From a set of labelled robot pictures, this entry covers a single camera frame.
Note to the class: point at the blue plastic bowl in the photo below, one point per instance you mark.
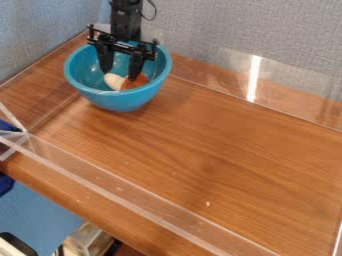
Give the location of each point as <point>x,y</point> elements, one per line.
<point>110,90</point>

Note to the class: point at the blue cloth at edge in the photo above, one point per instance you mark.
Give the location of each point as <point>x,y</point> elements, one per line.
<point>7,182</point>

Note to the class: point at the clear acrylic front barrier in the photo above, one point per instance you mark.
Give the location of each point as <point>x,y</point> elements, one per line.
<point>174,218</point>

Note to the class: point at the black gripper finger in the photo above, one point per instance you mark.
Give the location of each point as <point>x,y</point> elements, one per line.
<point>136,66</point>
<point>106,56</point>

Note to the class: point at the brown and white toy mushroom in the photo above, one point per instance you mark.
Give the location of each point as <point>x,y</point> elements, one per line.
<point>120,83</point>

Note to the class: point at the black white device corner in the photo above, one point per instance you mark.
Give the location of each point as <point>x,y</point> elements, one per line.
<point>14,247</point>

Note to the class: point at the clear acrylic back barrier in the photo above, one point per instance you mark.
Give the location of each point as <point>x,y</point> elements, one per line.
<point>256,85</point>

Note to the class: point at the clear acrylic barrier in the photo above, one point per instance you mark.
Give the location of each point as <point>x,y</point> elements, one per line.
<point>174,218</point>
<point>256,85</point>

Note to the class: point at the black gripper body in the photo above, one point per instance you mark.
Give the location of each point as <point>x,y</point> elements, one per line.
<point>122,32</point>

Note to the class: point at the metal frame under table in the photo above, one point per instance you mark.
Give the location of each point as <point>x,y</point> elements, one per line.
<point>89,241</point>

